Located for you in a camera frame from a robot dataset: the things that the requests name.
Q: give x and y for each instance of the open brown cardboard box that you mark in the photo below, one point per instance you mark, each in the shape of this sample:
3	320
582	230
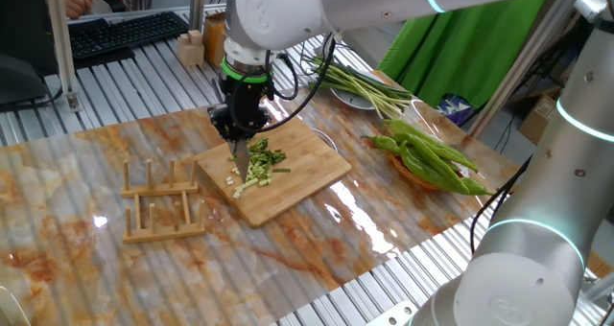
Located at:
537	122

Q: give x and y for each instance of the long green chili pepper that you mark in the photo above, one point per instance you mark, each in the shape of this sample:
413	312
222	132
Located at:
475	187
415	168
432	144
436	164
386	144

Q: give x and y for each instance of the black computer keyboard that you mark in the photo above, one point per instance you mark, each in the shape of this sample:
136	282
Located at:
129	33

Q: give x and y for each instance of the wooden peg rack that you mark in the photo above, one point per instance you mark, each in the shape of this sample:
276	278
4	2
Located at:
158	190

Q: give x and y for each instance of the grey round plate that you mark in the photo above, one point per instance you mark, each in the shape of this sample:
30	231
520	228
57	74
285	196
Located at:
350	103

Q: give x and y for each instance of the long cut green garlic piece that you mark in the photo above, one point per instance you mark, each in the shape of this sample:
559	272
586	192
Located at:
248	185

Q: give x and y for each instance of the woven wicker basket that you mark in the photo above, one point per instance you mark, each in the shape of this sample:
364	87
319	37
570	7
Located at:
396	164

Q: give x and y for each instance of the bunch of green garlic stalks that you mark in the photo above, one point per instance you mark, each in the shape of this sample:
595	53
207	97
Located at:
379	96

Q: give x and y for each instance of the black computer monitor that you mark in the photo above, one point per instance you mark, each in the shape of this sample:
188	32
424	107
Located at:
19	76

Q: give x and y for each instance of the aluminium frame post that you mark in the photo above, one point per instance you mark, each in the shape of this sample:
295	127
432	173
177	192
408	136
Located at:
503	91
197	5
62	43

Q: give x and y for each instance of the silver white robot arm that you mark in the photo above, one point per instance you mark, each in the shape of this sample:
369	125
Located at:
268	9

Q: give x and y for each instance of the white metal mounting plate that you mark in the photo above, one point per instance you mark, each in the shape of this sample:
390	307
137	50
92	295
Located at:
393	316

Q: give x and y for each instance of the wooden block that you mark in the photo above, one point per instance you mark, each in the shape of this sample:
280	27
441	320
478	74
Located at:
190	53

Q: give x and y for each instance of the grey metal bracket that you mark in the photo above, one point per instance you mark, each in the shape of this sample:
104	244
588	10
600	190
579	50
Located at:
592	7

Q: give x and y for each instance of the green cloth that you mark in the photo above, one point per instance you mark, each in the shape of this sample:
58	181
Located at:
455	57

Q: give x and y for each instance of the person's bare hand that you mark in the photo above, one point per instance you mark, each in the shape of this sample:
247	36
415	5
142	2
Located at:
77	1

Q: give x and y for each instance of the blue patterned bag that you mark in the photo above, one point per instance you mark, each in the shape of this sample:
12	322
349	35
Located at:
453	110

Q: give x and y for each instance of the taped cardboard box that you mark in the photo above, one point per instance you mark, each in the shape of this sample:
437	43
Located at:
215	40

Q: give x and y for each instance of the steel cleaver knife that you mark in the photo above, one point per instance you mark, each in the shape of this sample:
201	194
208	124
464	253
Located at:
241	160

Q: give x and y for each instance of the bamboo cutting board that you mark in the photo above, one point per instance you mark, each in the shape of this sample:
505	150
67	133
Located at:
297	196

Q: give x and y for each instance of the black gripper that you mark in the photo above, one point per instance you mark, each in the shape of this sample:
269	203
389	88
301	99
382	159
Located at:
244	98

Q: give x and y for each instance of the marble pattern table mat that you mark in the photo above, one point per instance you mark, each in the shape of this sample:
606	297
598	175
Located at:
96	278

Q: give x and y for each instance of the clear glass dish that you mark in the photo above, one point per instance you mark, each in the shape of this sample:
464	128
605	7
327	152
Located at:
331	142

